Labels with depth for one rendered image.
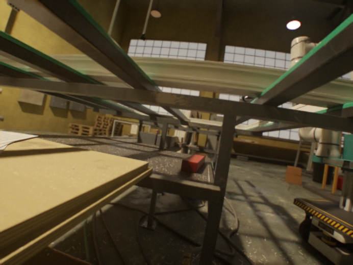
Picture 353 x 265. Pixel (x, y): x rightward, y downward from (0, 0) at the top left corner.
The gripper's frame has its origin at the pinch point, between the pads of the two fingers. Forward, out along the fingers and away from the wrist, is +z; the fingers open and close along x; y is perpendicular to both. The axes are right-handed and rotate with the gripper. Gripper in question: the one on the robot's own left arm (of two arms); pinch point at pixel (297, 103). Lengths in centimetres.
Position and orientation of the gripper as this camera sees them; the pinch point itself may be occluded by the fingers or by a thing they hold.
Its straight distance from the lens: 91.3
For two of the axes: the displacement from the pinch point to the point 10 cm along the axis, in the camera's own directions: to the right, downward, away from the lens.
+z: -1.6, 9.9, -0.6
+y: -1.5, -0.9, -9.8
